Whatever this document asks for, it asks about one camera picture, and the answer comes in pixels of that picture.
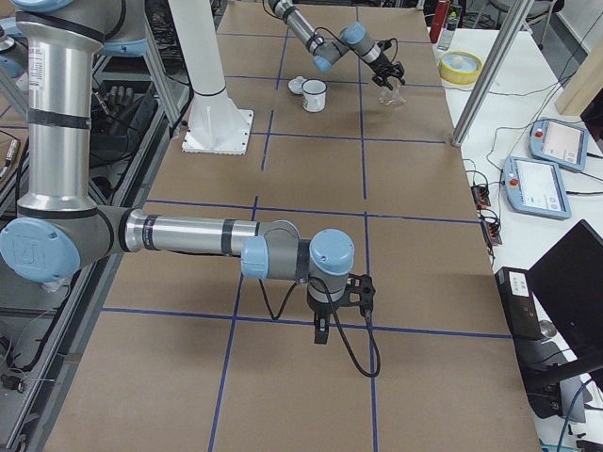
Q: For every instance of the white cup lid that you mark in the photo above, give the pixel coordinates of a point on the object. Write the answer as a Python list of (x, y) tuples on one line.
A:
[(295, 85)]

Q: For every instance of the white enamel cup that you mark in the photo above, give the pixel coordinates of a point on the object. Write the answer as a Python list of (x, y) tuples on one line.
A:
[(314, 93)]

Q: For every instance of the yellow tape roll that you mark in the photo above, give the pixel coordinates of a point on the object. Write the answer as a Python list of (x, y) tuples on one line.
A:
[(460, 67)]

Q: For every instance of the clear water bottle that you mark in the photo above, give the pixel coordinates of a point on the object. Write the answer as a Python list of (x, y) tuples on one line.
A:
[(447, 32)]

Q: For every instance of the red bottle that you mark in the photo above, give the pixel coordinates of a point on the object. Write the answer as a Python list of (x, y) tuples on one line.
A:
[(438, 20)]

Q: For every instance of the upper orange connector board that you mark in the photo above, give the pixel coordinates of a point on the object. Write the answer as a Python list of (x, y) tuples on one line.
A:
[(480, 194)]

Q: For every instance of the orange connector board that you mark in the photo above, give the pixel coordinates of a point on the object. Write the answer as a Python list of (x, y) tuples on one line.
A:
[(480, 194), (491, 232)]

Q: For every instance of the lower blue teach pendant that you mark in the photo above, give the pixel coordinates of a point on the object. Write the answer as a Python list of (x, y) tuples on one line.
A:
[(535, 187)]

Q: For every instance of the blue teach pendant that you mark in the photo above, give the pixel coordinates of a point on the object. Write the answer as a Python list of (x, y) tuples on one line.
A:
[(559, 142), (535, 187)]

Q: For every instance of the lower orange connector board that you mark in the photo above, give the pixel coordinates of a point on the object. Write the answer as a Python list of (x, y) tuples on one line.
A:
[(491, 232)]

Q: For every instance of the upper blue teach pendant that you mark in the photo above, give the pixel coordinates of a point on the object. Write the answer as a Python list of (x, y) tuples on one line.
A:
[(559, 142)]

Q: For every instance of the wooden board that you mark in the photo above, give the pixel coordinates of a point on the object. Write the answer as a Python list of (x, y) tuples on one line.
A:
[(584, 85)]

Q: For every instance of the black computer box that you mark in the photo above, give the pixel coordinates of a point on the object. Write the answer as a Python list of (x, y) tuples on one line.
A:
[(549, 379)]

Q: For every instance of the black monitor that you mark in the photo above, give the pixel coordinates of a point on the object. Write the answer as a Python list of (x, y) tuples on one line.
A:
[(567, 281)]

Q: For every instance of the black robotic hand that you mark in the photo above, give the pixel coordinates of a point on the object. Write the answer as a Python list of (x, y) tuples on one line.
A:
[(120, 112)]

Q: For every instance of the aluminium frame post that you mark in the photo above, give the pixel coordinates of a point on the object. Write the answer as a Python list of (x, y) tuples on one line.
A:
[(517, 14)]

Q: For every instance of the white pedestal column base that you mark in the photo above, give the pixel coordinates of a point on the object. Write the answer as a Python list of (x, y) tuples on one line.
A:
[(215, 124)]

